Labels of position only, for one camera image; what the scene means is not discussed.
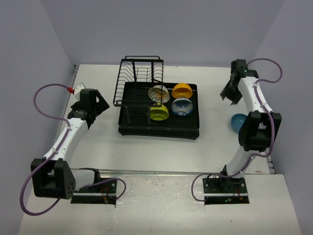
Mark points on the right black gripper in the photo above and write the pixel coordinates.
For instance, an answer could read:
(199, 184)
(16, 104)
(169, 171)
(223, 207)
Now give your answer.
(226, 93)

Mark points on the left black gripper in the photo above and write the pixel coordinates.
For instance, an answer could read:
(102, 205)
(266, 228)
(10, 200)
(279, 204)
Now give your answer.
(101, 105)

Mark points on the plain blue bowl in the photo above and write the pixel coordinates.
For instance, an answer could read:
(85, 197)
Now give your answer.
(237, 121)

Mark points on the blue floral white bowl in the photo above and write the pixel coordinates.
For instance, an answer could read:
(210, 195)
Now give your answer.
(182, 106)

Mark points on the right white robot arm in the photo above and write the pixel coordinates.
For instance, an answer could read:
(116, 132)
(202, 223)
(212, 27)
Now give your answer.
(257, 135)

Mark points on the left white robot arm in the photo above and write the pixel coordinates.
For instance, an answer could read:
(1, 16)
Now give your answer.
(51, 175)

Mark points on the black plastic drain tray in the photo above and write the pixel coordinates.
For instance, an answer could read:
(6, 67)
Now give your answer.
(186, 127)

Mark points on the orange bowl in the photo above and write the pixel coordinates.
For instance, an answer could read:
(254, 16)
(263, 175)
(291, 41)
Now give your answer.
(182, 89)

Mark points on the lime green bowl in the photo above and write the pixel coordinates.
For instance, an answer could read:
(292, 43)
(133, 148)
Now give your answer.
(159, 113)

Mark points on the yellow floral white bowl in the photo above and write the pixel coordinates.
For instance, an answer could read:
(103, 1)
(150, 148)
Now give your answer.
(159, 93)

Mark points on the black wire dish rack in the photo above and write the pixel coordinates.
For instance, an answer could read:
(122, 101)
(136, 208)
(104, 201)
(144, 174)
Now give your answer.
(136, 75)

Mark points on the metal table rail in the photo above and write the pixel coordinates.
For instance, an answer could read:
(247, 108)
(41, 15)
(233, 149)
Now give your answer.
(150, 173)

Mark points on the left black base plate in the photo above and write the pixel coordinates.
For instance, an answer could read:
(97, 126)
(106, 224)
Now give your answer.
(104, 194)

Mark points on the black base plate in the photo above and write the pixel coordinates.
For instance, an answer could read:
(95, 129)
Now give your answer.
(219, 190)
(104, 194)

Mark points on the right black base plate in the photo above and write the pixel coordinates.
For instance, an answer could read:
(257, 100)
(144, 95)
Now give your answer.
(219, 190)

